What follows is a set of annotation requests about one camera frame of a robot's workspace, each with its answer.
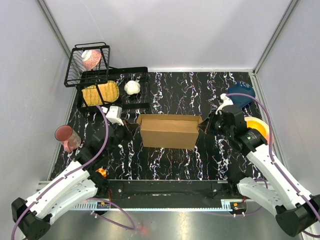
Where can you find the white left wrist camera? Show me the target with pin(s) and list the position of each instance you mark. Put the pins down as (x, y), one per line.
(112, 115)

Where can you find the brown cardboard box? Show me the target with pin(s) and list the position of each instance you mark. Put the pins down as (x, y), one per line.
(169, 131)

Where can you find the orange striped toy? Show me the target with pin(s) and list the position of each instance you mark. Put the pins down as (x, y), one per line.
(103, 172)

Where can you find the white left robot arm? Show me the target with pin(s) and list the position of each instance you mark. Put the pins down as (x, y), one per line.
(82, 179)

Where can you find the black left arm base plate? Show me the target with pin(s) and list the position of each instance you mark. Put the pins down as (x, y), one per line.
(162, 192)

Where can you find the pink patterned bowl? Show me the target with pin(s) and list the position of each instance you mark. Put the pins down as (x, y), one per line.
(90, 58)

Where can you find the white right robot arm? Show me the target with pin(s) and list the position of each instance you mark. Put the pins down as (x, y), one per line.
(294, 207)

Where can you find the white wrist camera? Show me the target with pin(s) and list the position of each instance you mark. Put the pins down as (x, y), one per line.
(112, 115)
(226, 101)

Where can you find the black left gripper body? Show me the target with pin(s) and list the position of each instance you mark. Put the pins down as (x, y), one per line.
(120, 134)

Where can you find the pink mug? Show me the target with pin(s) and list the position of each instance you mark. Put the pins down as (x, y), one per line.
(68, 137)

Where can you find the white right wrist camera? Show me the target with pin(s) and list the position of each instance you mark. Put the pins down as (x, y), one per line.
(226, 101)

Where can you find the orange bowl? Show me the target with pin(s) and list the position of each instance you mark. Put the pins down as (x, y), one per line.
(259, 125)

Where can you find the dark blue bowl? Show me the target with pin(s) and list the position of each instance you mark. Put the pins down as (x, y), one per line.
(241, 88)

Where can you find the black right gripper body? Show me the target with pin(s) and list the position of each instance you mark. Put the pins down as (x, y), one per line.
(217, 123)

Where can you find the yellow woven plate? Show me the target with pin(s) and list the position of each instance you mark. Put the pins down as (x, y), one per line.
(101, 93)

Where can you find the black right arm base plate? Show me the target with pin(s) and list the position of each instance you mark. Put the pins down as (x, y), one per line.
(225, 190)

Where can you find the black wire dish rack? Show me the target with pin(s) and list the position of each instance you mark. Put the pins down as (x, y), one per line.
(77, 76)

